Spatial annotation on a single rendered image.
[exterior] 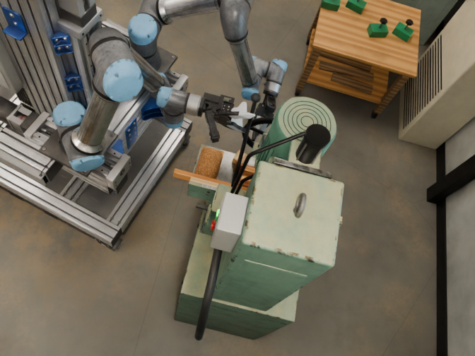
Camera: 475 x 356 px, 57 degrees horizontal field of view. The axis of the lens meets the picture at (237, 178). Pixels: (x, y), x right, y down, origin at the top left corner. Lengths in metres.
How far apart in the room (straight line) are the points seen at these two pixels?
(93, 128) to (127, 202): 0.94
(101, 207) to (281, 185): 1.51
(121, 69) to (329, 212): 0.69
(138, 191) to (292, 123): 1.37
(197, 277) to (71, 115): 0.75
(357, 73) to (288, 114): 1.98
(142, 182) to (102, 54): 1.20
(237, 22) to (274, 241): 0.98
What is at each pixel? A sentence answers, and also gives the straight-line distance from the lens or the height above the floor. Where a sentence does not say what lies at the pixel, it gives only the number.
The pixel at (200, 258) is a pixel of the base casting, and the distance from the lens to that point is 1.71.
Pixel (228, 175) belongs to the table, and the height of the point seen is 0.90.
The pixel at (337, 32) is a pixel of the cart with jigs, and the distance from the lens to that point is 2.87.
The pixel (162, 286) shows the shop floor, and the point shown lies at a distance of 2.50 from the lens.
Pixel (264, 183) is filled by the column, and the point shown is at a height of 1.52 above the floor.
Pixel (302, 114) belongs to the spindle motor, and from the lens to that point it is 1.24.
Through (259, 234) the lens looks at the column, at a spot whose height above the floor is 1.52.
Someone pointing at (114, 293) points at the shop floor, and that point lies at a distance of 2.51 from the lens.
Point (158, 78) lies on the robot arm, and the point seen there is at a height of 1.12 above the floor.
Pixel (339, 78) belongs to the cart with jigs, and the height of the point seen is 0.20.
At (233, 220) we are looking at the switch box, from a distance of 1.04.
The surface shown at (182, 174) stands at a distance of 1.67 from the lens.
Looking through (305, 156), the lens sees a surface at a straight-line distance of 1.07.
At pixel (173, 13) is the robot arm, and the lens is 1.97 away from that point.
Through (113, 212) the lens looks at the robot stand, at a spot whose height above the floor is 0.23.
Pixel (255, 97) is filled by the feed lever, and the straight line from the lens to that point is 1.55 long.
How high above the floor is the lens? 2.45
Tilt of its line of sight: 64 degrees down
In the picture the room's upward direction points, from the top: 20 degrees clockwise
